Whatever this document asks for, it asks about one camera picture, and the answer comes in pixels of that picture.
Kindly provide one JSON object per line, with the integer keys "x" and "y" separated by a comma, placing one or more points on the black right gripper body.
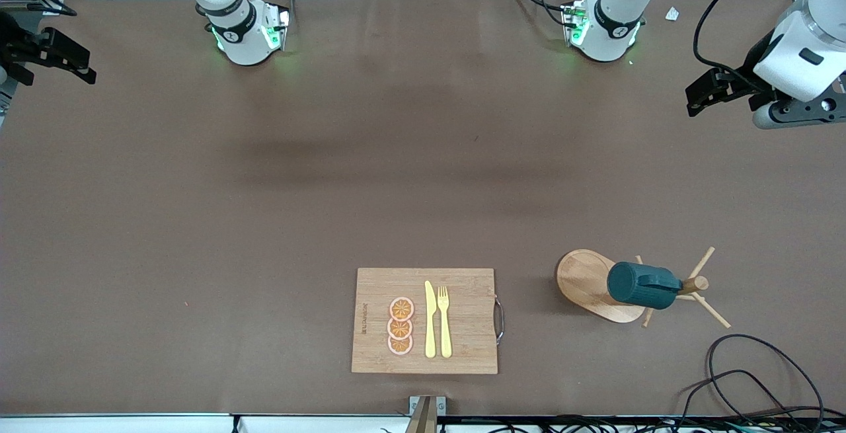
{"x": 20, "y": 46}

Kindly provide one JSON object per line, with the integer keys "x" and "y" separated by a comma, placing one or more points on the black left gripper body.
{"x": 747, "y": 77}

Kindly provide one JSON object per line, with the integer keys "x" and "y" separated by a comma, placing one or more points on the teal cup yellow inside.
{"x": 641, "y": 286}

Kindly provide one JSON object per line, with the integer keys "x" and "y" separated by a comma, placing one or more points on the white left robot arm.
{"x": 803, "y": 56}

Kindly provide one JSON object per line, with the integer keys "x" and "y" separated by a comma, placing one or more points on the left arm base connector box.
{"x": 575, "y": 23}

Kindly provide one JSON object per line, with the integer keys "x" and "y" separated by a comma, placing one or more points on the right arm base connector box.
{"x": 276, "y": 26}

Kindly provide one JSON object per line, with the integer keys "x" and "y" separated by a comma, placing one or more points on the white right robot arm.
{"x": 238, "y": 30}

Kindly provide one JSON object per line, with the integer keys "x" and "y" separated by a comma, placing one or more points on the wooden cup rack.
{"x": 581, "y": 281}

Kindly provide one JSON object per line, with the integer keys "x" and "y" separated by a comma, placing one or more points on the white paper scrap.
{"x": 672, "y": 14}

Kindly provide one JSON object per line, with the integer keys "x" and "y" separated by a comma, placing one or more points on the brown table cover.
{"x": 264, "y": 221}

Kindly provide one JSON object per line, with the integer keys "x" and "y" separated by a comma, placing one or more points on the wooden cutting board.
{"x": 462, "y": 327}

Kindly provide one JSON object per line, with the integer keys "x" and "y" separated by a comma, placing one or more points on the yellow plastic fork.
{"x": 445, "y": 327}

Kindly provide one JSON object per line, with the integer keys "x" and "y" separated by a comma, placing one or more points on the yellow plastic knife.
{"x": 430, "y": 320}

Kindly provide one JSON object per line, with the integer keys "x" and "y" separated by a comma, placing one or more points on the orange slice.
{"x": 400, "y": 346}
{"x": 401, "y": 309}
{"x": 400, "y": 329}

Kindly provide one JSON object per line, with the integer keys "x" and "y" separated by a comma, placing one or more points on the aluminium post with bracket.
{"x": 426, "y": 413}

